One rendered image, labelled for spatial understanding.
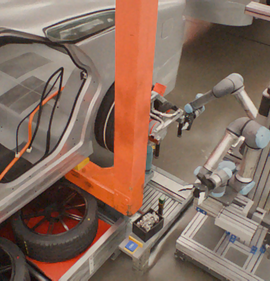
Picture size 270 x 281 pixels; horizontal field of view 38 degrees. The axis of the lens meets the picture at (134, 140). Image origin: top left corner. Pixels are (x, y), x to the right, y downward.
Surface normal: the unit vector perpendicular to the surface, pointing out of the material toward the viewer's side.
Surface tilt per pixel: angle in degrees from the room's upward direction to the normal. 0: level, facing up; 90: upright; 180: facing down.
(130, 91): 90
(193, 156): 0
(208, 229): 0
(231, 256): 0
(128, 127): 90
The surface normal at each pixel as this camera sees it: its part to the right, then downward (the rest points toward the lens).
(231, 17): 0.03, 0.81
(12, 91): -0.03, -0.70
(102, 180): -0.59, 0.50
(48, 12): 0.55, -0.40
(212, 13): -0.29, 0.82
